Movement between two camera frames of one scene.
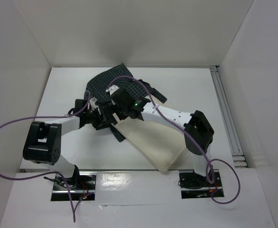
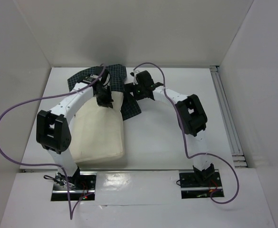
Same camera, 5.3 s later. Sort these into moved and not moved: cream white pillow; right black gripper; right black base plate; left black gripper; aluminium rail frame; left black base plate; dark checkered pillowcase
Moved: left black gripper; dark checkered pillowcase; right black gripper; cream white pillow
Not moved: aluminium rail frame; left black base plate; right black base plate
